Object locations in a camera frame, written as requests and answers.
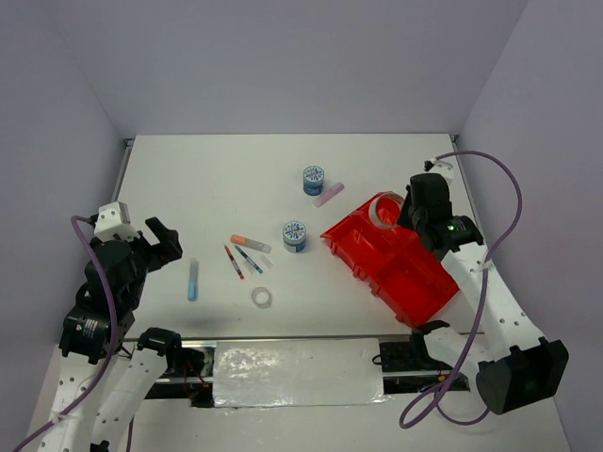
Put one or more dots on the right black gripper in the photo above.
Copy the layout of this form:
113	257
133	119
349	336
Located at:
404	218

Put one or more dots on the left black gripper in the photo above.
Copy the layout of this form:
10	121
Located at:
169	249

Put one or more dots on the red pen refill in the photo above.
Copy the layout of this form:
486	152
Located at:
234	262

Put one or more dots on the clear pen cap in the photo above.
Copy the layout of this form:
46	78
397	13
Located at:
266	261

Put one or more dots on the small clear tape roll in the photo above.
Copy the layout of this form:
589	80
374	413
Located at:
261	297

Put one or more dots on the large clear tape roll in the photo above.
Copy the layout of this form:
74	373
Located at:
384	210

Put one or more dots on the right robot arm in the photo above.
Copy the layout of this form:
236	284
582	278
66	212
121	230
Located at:
505	357

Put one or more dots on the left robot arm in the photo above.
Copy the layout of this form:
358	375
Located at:
87	414

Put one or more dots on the blue highlighter pen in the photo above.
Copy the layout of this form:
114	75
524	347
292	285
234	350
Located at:
193	286

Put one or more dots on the red plastic bin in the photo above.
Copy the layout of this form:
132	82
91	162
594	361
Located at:
394	264

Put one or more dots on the orange capped lead case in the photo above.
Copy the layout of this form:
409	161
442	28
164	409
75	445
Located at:
250	243

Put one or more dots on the pink eraser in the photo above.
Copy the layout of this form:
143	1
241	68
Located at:
328	194

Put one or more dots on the blue pen refill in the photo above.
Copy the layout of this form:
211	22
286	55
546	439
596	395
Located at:
249	259

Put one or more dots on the far blue tape stack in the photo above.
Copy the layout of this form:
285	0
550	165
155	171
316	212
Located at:
313	178

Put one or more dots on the blue tape stack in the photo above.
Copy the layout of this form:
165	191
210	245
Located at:
294	236
313	178

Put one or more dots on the near blue tape stack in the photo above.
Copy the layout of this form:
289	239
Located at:
294	236

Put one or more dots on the silver foil base cover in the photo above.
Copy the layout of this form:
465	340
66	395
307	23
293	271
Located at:
297	373

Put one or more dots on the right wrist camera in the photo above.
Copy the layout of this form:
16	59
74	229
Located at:
441	167

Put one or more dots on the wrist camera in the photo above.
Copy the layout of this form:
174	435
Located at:
441	167
112	219

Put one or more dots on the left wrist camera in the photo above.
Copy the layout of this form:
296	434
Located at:
112	219

